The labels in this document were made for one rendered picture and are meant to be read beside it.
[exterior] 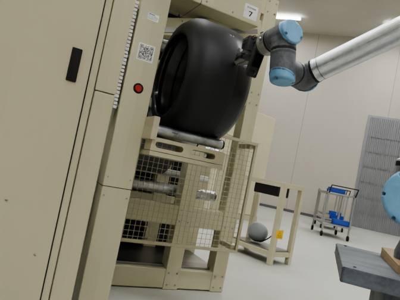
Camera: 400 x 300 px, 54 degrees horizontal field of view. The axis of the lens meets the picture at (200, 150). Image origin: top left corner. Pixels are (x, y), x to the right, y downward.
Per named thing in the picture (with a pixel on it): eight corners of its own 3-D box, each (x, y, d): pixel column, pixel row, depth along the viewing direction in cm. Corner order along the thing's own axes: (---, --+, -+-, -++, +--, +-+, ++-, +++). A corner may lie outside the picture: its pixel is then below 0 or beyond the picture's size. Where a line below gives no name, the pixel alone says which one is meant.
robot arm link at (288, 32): (283, 41, 133) (284, 13, 134) (261, 52, 144) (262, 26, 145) (304, 47, 137) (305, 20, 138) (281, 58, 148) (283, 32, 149)
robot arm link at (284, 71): (303, 86, 140) (305, 53, 142) (286, 78, 132) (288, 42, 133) (280, 90, 147) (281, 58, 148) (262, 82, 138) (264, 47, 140)
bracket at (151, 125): (149, 138, 163) (154, 115, 163) (125, 137, 199) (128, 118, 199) (157, 140, 164) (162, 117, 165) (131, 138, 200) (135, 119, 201)
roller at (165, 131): (153, 133, 167) (156, 123, 168) (150, 133, 171) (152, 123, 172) (224, 150, 182) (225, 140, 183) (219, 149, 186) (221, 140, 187)
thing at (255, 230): (269, 265, 374) (285, 183, 378) (225, 247, 419) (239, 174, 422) (290, 265, 397) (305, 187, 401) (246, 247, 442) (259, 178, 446)
